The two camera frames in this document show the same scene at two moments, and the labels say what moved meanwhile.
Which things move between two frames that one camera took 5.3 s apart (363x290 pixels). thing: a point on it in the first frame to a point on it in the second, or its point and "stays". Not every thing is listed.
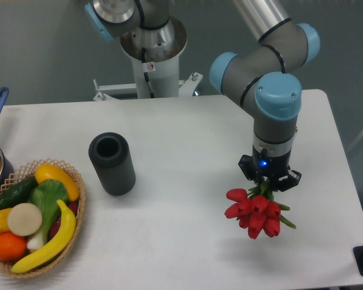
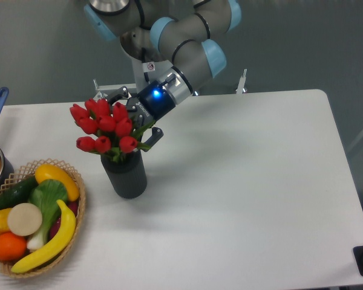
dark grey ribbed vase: x=111 y=154 to x=127 y=175
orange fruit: x=7 y=246 stays
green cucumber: x=17 y=194 stays
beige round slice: x=25 y=219 stays
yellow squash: x=47 y=171 stays
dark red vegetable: x=72 y=206 stays
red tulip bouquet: x=257 y=211 to x=117 y=133
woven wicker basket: x=21 y=175 stays
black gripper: x=273 y=167 to x=147 y=107
